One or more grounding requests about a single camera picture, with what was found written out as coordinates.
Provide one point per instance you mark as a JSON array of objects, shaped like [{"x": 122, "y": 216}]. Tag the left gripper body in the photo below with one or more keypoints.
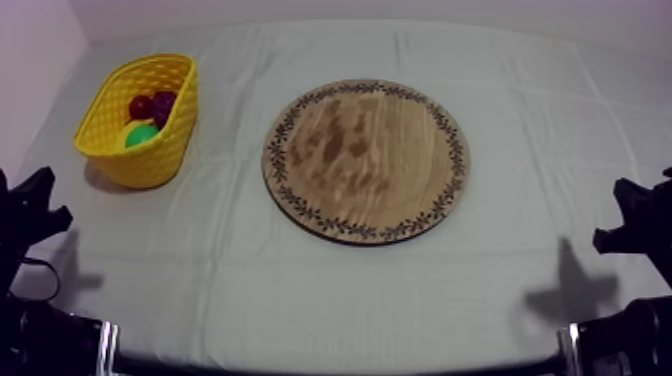
[{"x": 11, "y": 236}]

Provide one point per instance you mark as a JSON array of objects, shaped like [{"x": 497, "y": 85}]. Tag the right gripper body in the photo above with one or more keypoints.
[{"x": 659, "y": 226}]

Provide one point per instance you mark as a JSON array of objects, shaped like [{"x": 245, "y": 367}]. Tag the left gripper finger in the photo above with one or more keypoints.
[
  {"x": 34, "y": 185},
  {"x": 52, "y": 220}
]

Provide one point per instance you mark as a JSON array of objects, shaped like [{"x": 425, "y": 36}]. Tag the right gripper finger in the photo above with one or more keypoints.
[
  {"x": 617, "y": 239},
  {"x": 632, "y": 202}
]

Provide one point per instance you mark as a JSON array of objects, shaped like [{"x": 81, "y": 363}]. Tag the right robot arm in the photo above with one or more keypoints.
[{"x": 630, "y": 341}]

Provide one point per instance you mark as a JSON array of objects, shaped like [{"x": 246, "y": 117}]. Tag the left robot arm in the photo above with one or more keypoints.
[{"x": 47, "y": 341}]

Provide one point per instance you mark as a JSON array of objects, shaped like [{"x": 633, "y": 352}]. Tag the yellow plastic basket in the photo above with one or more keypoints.
[{"x": 147, "y": 162}]

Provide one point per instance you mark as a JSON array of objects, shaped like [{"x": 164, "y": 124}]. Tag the green toy pear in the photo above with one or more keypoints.
[{"x": 140, "y": 136}]

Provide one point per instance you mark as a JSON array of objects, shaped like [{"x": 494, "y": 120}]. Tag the round wooden board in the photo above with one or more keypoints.
[{"x": 367, "y": 173}]

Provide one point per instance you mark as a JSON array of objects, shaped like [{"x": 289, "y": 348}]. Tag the silver metal bar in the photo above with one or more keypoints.
[
  {"x": 569, "y": 349},
  {"x": 107, "y": 346}
]

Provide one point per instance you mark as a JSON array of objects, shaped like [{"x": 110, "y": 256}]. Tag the small red fruit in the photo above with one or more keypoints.
[{"x": 140, "y": 106}]

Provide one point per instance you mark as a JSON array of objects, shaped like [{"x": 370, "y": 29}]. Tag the purple toy grapes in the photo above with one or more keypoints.
[{"x": 164, "y": 106}]

